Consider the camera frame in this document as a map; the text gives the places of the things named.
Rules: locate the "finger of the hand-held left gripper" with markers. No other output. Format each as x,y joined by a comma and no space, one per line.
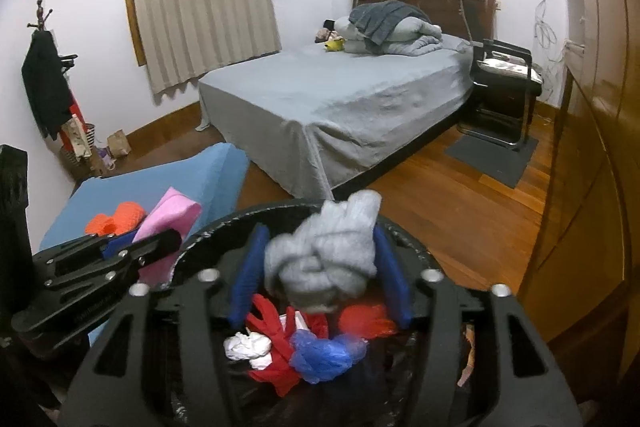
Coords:
150,242
90,274

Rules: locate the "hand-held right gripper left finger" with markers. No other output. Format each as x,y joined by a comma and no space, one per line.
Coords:
247,277

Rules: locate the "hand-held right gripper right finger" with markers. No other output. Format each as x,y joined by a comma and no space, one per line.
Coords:
392,277

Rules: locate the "pink sponge block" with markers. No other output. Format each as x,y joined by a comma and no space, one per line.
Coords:
170,212

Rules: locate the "red cloth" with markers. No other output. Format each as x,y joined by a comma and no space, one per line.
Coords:
270,322

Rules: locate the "black lined trash bin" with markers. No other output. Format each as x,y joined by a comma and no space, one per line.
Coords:
215,234

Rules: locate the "red plastic bag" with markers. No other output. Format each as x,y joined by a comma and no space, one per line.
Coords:
360,319

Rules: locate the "white plastic ball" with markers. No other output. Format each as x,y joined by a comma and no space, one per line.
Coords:
245,344

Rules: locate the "pale knotted cloth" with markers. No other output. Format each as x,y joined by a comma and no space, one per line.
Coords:
320,267

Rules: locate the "blue plastic bag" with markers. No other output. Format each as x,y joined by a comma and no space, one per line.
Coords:
320,357

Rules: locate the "orange mesh wrap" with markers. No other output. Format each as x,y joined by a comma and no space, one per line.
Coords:
125,214

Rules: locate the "blue blanket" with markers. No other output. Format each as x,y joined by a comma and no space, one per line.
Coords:
200,177

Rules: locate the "brown paper bag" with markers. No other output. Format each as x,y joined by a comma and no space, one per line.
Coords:
120,144

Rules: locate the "woven basket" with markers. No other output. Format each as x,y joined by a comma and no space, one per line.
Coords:
75,157

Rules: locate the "red garment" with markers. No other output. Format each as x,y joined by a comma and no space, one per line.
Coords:
75,112

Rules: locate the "grey floor mat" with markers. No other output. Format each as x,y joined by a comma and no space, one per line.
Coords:
495,159

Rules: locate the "black coat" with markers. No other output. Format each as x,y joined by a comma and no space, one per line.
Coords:
45,82

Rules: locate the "bed with grey sheet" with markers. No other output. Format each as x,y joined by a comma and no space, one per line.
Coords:
325,97

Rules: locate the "black cart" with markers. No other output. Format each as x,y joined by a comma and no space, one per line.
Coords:
500,97

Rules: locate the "brown wooden wardrobe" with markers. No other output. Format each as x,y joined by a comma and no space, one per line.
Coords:
595,157

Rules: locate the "yellow toy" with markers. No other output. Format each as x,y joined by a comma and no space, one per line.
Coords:
334,45

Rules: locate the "grey folded duvet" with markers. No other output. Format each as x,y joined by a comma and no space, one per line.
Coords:
410,38

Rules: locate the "plush doll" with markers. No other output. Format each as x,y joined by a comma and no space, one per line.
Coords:
324,34

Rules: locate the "wooden coat rack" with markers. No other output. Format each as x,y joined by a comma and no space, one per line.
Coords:
40,12

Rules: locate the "dark grey blanket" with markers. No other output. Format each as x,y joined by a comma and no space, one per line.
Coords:
385,17

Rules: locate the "brown wooden headboard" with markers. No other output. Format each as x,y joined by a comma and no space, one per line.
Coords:
450,9

